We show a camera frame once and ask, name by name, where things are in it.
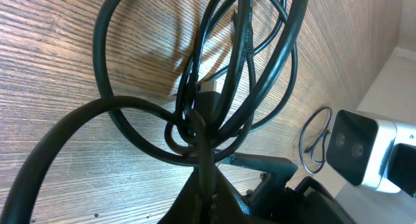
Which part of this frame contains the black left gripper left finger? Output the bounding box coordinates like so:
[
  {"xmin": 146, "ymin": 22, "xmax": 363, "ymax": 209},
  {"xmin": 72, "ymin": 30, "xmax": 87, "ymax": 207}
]
[{"xmin": 159, "ymin": 168, "xmax": 202, "ymax": 224}]

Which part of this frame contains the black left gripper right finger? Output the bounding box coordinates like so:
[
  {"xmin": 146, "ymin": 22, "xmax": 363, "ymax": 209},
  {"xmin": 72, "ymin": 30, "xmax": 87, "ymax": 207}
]
[{"xmin": 213, "ymin": 169, "xmax": 254, "ymax": 224}]

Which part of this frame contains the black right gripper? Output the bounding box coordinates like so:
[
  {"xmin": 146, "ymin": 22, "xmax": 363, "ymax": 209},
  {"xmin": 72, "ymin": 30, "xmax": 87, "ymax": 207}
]
[{"xmin": 222, "ymin": 153, "xmax": 355, "ymax": 223}]

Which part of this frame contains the black long USB cable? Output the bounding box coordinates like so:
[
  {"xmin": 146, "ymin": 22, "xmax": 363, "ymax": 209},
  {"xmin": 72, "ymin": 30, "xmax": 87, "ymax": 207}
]
[{"xmin": 0, "ymin": 0, "xmax": 298, "ymax": 224}]

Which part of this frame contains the black thin USB cable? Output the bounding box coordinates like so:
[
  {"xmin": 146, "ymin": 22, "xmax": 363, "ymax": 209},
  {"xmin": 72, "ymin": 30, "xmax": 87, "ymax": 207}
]
[{"xmin": 298, "ymin": 106, "xmax": 334, "ymax": 175}]

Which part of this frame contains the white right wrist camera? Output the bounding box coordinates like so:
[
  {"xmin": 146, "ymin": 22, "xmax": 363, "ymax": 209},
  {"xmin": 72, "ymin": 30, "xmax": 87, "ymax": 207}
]
[{"xmin": 326, "ymin": 110, "xmax": 415, "ymax": 197}]

